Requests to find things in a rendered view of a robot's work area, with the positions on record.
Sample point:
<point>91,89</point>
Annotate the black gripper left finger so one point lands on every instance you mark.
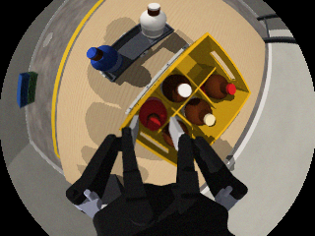
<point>87,191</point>

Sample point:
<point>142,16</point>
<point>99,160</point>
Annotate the blue bottle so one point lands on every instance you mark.
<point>105,58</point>

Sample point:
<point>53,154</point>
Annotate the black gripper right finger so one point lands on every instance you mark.
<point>226,189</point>

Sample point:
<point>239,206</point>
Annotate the red bottle with pale label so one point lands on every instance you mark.
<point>152,112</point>

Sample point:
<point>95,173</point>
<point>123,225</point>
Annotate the dark brown bottle with cream cap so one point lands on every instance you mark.
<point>195,110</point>

